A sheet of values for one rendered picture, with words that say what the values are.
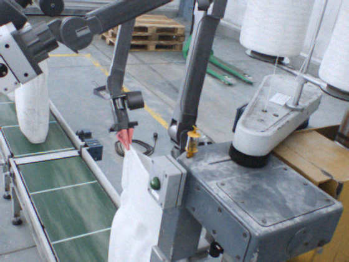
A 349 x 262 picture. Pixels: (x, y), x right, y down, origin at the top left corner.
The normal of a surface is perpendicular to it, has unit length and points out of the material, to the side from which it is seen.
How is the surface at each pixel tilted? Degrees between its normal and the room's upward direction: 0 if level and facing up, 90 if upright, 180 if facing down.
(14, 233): 0
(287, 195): 0
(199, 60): 78
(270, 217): 0
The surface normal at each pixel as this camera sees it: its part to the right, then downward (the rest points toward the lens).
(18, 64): 0.47, 0.45
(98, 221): 0.14, -0.89
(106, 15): 0.51, 0.14
